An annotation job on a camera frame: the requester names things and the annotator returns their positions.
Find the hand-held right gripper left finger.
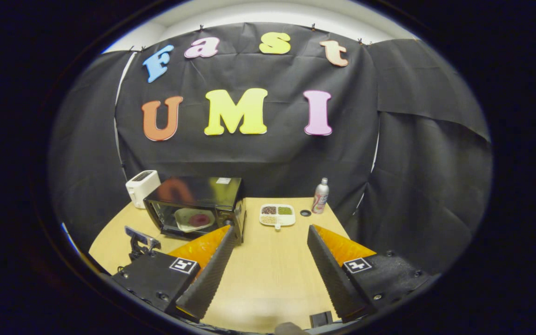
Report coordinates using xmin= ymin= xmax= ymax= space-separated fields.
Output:
xmin=111 ymin=226 xmax=236 ymax=324

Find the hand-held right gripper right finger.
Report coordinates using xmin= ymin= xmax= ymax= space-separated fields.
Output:
xmin=307 ymin=224 xmax=434 ymax=324

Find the white food tray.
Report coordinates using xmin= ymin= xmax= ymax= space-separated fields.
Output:
xmin=174 ymin=208 xmax=216 ymax=233

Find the black electric oven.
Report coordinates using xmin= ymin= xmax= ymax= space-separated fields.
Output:
xmin=143 ymin=176 xmax=248 ymax=245

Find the white toaster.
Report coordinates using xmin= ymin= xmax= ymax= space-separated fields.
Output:
xmin=125 ymin=170 xmax=161 ymax=209

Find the white divided dish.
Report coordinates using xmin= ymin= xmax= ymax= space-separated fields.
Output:
xmin=259 ymin=204 xmax=296 ymax=231

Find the black backdrop cloth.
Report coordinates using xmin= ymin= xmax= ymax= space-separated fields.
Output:
xmin=48 ymin=22 xmax=493 ymax=275

